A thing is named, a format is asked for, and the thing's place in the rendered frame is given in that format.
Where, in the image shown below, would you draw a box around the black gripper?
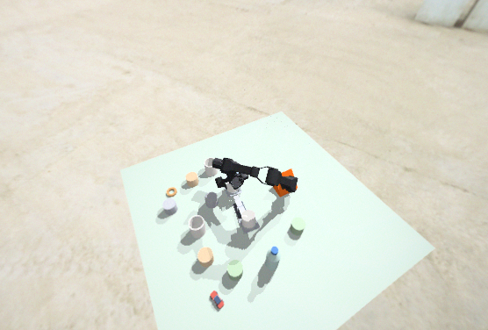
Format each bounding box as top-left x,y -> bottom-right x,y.
215,172 -> 248,189

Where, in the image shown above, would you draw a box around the red toy car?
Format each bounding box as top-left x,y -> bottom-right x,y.
210,291 -> 225,309

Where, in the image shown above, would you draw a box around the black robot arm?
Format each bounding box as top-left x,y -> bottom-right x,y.
212,157 -> 298,192

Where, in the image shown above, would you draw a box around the beige cylinder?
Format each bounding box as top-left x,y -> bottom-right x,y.
198,247 -> 214,267
186,172 -> 199,187

